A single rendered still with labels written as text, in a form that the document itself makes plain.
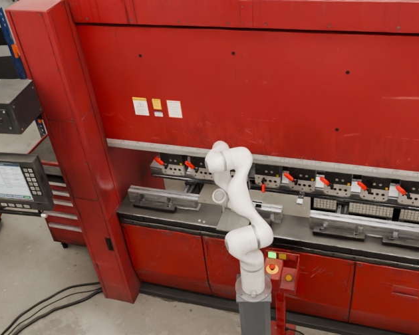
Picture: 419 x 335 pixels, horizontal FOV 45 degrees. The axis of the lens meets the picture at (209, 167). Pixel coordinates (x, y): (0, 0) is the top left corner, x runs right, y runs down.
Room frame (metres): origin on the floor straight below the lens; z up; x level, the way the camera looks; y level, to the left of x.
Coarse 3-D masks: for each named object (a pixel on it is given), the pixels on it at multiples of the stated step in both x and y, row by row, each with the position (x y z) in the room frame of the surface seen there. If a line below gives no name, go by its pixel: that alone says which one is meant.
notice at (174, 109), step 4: (168, 100) 2.47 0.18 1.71; (172, 100) 2.47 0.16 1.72; (168, 104) 2.48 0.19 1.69; (172, 104) 2.47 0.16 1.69; (176, 104) 2.46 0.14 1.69; (180, 104) 2.45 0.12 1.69; (168, 108) 2.48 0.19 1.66; (172, 108) 2.47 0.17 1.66; (176, 108) 2.46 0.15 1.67; (180, 108) 2.45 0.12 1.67; (168, 112) 2.48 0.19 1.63; (172, 112) 2.47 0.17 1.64; (176, 112) 2.46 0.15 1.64; (180, 112) 2.45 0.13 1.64; (172, 116) 2.47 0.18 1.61; (176, 116) 2.46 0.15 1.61; (180, 116) 2.45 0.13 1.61
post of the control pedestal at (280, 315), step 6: (276, 294) 1.95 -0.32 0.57; (282, 294) 1.94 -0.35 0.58; (276, 300) 1.95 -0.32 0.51; (282, 300) 1.94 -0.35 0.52; (276, 306) 1.95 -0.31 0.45; (282, 306) 1.94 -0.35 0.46; (276, 312) 1.95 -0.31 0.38; (282, 312) 1.94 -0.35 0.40; (276, 318) 1.96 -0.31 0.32; (282, 318) 1.94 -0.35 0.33; (282, 324) 1.94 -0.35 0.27; (282, 330) 1.94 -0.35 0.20
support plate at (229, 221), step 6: (228, 210) 2.29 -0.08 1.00; (222, 216) 2.25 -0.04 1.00; (228, 216) 2.24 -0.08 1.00; (234, 216) 2.23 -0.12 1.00; (240, 216) 2.23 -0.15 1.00; (222, 222) 2.19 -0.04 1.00; (228, 222) 2.19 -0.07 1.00; (234, 222) 2.18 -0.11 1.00; (240, 222) 2.18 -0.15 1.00; (246, 222) 2.17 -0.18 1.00; (216, 228) 2.15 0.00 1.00; (222, 228) 2.14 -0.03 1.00; (228, 228) 2.14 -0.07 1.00; (234, 228) 2.13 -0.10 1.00
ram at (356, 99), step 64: (128, 64) 2.55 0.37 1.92; (192, 64) 2.41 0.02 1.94; (256, 64) 2.28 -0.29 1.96; (320, 64) 2.17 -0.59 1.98; (384, 64) 2.06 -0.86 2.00; (128, 128) 2.58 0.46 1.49; (192, 128) 2.43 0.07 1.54; (256, 128) 2.29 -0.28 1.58; (320, 128) 2.16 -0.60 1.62; (384, 128) 2.05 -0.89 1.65
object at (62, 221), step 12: (36, 144) 3.31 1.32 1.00; (48, 144) 3.31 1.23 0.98; (48, 156) 3.15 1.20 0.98; (60, 192) 3.02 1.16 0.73; (60, 204) 3.03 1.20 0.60; (48, 216) 3.11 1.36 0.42; (60, 216) 3.04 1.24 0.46; (72, 216) 3.00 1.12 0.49; (60, 228) 3.09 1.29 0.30; (72, 228) 3.01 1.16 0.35; (60, 240) 3.10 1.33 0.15; (72, 240) 3.06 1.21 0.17; (84, 240) 3.01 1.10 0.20
